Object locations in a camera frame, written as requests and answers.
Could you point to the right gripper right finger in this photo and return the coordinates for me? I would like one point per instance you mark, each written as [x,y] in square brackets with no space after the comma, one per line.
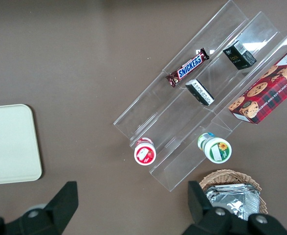
[206,220]

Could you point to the Snickers chocolate bar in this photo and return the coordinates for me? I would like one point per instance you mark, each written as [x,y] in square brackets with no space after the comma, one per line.
[188,67]

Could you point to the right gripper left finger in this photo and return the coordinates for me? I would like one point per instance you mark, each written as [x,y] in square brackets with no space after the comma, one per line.
[57,210]

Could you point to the beige plastic tray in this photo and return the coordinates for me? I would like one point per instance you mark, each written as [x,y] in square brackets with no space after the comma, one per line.
[11,144]

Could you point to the clear acrylic stepped shelf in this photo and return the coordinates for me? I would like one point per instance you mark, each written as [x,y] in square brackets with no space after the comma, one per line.
[145,115]

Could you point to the silver foil packet stack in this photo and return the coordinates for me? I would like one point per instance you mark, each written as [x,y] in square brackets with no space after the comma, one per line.
[233,200]

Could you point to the small black carton box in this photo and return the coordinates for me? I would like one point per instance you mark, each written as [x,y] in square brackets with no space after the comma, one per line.
[199,91]
[239,57]

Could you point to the green lid sunflower cup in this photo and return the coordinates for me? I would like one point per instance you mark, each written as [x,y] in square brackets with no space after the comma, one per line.
[217,150]

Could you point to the red lid yogurt cup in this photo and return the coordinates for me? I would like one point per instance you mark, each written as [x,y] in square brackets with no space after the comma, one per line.
[145,154]

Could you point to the wicker basket holding foil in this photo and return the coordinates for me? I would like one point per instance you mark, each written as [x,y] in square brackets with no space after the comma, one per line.
[226,176]

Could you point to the red tartan cookie box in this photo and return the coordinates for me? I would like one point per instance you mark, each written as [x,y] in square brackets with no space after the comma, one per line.
[263,95]

